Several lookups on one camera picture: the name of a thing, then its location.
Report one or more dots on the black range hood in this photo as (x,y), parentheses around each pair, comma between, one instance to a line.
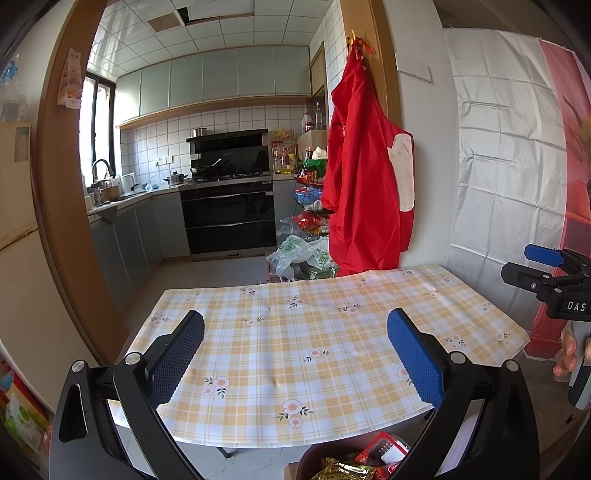
(226,147)

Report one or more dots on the person's right hand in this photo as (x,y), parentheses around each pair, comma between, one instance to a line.
(569,350)

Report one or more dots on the red cap oil bottle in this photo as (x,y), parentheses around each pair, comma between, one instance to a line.
(308,123)

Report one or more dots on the wooden door frame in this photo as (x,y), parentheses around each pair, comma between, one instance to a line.
(60,207)

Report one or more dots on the white kettle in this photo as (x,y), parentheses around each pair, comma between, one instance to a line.
(128,181)

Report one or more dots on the black built-in oven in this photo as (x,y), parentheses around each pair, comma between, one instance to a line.
(226,217)

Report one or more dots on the white creased wall sheet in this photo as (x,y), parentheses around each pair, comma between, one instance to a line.
(498,161)

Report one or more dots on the steel cooking pot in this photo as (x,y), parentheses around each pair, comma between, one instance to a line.
(176,179)

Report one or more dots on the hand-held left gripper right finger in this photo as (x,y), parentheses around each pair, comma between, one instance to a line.
(413,355)

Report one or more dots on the black wok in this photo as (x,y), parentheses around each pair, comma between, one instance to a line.
(205,170)

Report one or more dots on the small steel pot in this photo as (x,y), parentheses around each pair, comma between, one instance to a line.
(199,133)

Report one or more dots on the pale green wall cabinets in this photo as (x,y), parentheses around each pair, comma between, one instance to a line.
(207,78)

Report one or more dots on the hanging printed paper packet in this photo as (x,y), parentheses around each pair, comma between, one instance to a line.
(70,78)

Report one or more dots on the gold foil wrapper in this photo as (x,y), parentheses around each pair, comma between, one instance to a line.
(341,470)

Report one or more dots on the yellow checked tablecloth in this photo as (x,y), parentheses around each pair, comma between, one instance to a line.
(295,332)

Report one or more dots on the pink plastic bin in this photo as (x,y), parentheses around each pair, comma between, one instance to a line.
(314,461)

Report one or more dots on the red apron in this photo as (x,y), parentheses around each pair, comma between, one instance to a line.
(364,184)

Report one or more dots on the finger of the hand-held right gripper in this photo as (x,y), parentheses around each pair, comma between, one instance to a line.
(521,277)
(540,254)

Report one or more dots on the chrome kitchen faucet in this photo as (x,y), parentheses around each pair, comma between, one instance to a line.
(102,168)

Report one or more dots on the green white packet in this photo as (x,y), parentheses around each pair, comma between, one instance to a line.
(21,415)

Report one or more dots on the beige refrigerator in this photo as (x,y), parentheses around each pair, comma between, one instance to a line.
(27,300)

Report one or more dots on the row of condiment bottles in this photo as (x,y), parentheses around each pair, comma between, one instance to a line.
(284,161)

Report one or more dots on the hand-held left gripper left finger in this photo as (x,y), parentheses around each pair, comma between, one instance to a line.
(178,355)

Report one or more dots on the dark red packet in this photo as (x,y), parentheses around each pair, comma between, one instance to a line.
(364,454)

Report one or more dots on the white green plastic bags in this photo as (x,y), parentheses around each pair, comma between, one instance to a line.
(295,251)

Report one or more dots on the kitchen window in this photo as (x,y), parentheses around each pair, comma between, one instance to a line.
(94,124)

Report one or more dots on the brown cardboard box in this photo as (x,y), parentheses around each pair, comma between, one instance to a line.
(311,141)

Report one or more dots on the grey kitchen base cabinets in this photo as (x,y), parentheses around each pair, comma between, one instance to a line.
(138,235)

